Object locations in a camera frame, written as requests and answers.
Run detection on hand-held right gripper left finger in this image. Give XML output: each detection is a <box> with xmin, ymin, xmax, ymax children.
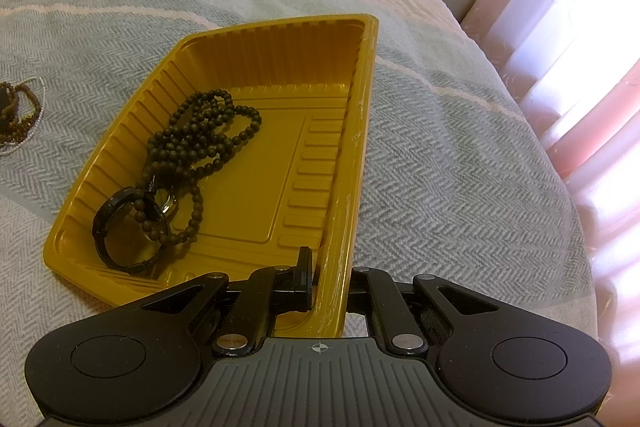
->
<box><xmin>120</xmin><ymin>247</ymin><xmax>323</xmax><ymax>356</ymax></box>

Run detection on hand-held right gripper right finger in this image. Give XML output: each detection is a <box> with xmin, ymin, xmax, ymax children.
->
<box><xmin>347</xmin><ymin>266</ymin><xmax>516</xmax><ymax>353</ymax></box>

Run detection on yellow plastic tray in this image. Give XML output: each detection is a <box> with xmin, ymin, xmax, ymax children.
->
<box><xmin>42</xmin><ymin>13</ymin><xmax>379</xmax><ymax>339</ymax></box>

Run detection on metal ring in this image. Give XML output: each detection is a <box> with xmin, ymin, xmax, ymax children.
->
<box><xmin>152</xmin><ymin>186</ymin><xmax>180</xmax><ymax>217</ymax></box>

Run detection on dark bead necklace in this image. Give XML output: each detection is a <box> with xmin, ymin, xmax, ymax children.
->
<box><xmin>135</xmin><ymin>89</ymin><xmax>262</xmax><ymax>245</ymax></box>

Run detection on black bangle bracelet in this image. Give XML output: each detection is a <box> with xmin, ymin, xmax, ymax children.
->
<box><xmin>91</xmin><ymin>187</ymin><xmax>173</xmax><ymax>269</ymax></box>

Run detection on brown and white bead bracelets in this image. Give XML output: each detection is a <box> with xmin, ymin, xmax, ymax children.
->
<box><xmin>0</xmin><ymin>76</ymin><xmax>47</xmax><ymax>158</ymax></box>

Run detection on brown bead bracelet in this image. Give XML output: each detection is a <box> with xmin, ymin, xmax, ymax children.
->
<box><xmin>0</xmin><ymin>81</ymin><xmax>42</xmax><ymax>148</ymax></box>

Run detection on pink curtain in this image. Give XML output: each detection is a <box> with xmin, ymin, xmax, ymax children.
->
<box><xmin>460</xmin><ymin>0</ymin><xmax>640</xmax><ymax>338</ymax></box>

